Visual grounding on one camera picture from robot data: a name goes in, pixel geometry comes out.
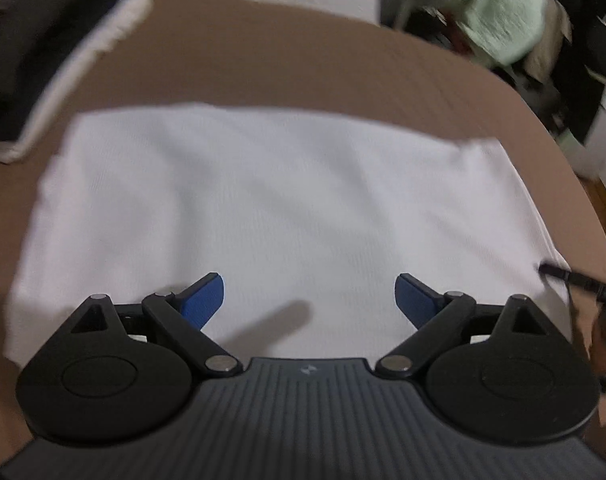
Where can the cream waffle shirt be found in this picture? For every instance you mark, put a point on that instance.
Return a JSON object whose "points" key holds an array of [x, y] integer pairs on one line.
{"points": [[283, 200]]}

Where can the light green garment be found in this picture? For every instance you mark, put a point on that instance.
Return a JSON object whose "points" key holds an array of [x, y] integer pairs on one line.
{"points": [[498, 15]]}

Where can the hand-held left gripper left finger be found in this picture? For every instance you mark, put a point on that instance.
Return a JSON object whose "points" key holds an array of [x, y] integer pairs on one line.
{"points": [[205, 301]]}

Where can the white folded garment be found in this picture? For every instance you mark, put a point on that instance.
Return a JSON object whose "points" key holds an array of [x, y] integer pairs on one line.
{"points": [[83, 65]]}

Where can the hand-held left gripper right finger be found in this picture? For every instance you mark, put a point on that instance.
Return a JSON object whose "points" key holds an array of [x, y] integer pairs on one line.
{"points": [[415, 301]]}

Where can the black folded garment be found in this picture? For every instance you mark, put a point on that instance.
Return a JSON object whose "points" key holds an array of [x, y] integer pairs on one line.
{"points": [[23, 95]]}

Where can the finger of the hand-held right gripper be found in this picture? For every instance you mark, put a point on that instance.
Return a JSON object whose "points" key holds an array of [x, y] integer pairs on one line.
{"points": [[583, 282]]}

